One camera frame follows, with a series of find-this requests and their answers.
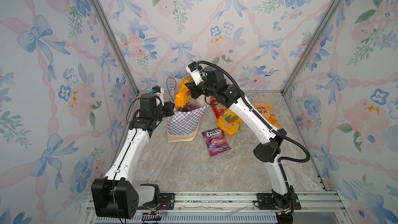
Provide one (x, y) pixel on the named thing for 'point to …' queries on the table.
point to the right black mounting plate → (266, 201)
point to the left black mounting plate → (165, 201)
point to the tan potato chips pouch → (267, 110)
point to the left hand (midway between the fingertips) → (175, 103)
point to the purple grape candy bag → (187, 108)
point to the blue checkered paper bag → (184, 125)
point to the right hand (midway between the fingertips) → (187, 82)
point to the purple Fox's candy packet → (216, 141)
